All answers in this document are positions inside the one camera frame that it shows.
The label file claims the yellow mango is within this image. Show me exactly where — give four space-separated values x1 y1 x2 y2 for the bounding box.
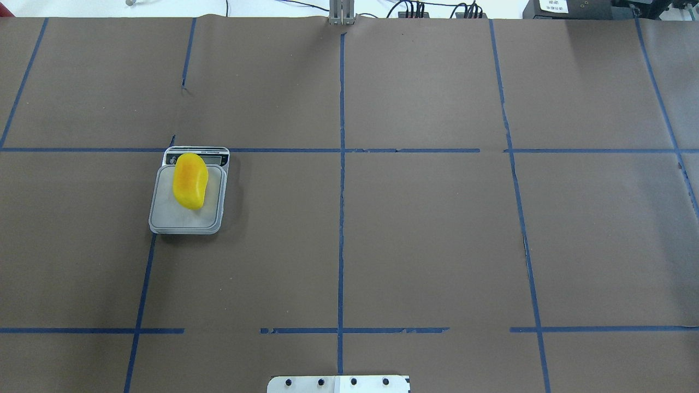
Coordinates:
172 153 208 211

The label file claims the silver digital kitchen scale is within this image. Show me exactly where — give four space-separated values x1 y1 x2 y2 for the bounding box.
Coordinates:
148 145 230 235

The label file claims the white pedestal column base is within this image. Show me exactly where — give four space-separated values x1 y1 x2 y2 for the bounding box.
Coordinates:
266 375 411 392

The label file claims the aluminium frame post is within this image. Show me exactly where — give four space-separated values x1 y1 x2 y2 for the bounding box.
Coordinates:
329 0 357 26

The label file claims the black equipment box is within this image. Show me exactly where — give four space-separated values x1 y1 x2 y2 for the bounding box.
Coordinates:
522 1 634 20

